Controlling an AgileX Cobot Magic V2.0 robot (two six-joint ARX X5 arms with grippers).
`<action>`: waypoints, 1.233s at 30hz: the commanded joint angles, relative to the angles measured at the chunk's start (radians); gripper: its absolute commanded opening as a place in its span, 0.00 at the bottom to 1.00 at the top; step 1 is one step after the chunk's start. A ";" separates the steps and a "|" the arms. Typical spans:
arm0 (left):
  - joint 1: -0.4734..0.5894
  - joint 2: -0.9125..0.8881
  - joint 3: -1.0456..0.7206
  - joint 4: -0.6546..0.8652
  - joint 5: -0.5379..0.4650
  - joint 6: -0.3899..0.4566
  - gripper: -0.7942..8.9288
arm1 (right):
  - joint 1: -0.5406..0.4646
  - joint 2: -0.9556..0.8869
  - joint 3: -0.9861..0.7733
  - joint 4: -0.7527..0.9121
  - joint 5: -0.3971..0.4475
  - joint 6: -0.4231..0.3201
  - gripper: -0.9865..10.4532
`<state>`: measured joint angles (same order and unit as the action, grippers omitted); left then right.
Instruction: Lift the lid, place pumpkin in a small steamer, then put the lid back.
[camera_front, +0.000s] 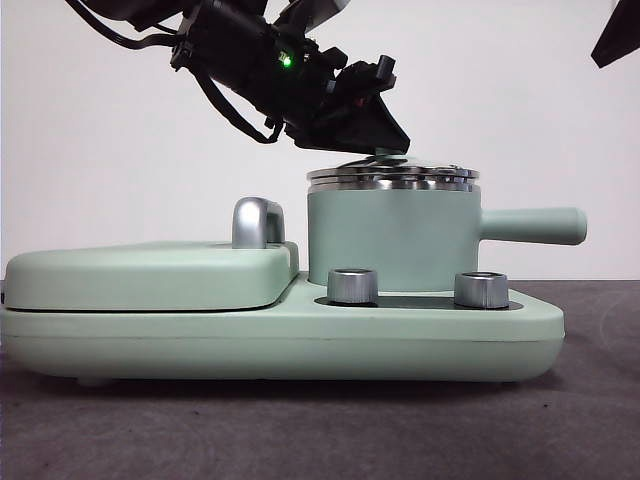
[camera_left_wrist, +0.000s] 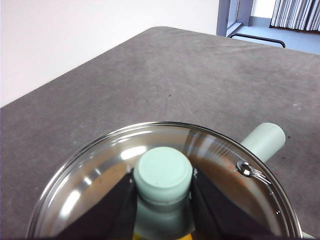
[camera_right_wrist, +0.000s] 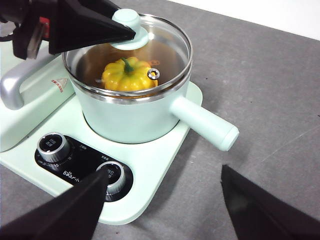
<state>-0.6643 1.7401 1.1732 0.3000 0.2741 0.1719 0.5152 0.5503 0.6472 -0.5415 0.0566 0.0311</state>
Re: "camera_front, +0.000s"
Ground mint green pot with handle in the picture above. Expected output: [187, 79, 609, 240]
[305, 179, 587, 297]

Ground mint green cooker base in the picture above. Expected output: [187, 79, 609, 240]
[0, 272, 567, 389]

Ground glass pot lid green knob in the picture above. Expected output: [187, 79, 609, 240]
[305, 146, 481, 185]

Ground mint griddle cover silver handle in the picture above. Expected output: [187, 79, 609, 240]
[3, 198, 301, 314]

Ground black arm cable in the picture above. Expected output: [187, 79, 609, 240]
[64, 0, 182, 51]
[197, 73, 282, 146]

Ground silver cooker dial knob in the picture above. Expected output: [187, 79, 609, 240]
[327, 268, 380, 305]
[454, 272, 511, 309]

